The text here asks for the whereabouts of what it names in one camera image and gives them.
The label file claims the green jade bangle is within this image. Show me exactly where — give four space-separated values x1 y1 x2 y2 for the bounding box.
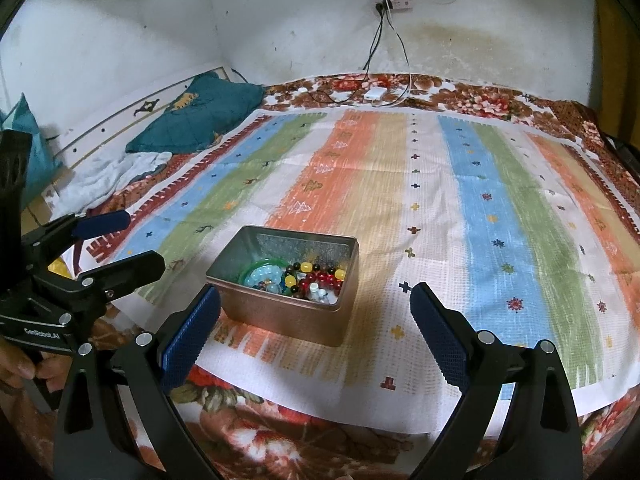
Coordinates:
238 258 288 287

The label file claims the multicolour dark bead bracelet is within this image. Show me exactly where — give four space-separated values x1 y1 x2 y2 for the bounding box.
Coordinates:
252 278 294 296

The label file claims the light blue bead bracelet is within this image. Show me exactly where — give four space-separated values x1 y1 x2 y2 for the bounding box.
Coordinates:
244 264 286 295

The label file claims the yellow black bead bracelet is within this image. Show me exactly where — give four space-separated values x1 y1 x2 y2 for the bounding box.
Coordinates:
282 260 347 297

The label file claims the red bead bracelet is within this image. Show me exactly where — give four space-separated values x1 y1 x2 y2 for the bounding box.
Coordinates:
298 268 344 297

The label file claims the person's left hand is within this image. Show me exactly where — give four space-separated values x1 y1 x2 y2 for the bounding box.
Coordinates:
0 339 72 392

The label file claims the white crumpled cloth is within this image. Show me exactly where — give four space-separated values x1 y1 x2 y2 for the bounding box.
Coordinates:
49 152 171 219

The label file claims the teal plastic bag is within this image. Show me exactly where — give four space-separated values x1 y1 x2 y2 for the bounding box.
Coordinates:
1 94 62 210

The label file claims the floral brown bedsheet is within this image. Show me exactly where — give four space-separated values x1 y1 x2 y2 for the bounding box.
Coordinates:
0 72 640 480

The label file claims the teal quilted pillow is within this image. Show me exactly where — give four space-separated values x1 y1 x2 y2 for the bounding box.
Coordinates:
126 72 265 154

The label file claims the silver metal tin box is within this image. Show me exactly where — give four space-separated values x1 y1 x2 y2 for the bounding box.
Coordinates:
206 226 359 347

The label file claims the white charger adapter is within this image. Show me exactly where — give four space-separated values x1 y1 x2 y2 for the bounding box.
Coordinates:
363 87 387 101

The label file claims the yellow wooden furniture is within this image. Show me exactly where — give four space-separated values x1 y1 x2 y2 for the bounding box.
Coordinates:
596 0 639 148

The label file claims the white power strip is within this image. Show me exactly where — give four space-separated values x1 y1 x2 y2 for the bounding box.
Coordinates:
372 0 414 12

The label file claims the white charger cable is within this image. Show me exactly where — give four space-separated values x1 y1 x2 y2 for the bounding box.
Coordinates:
364 0 414 109

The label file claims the black power cable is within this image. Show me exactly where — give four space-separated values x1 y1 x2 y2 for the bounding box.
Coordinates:
299 1 388 106

